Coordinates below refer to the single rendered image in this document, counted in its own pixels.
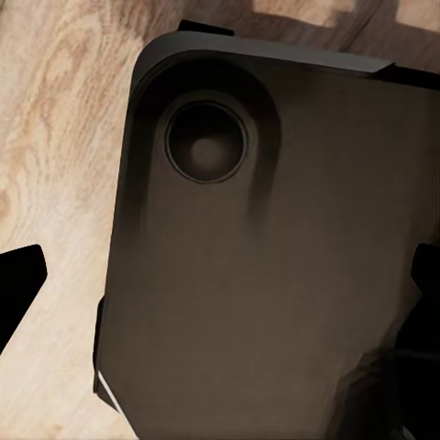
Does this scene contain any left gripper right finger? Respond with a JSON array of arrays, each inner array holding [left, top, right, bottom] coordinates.
[[411, 243, 440, 318]]

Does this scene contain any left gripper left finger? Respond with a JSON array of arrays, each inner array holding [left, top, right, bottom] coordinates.
[[0, 244, 48, 354]]

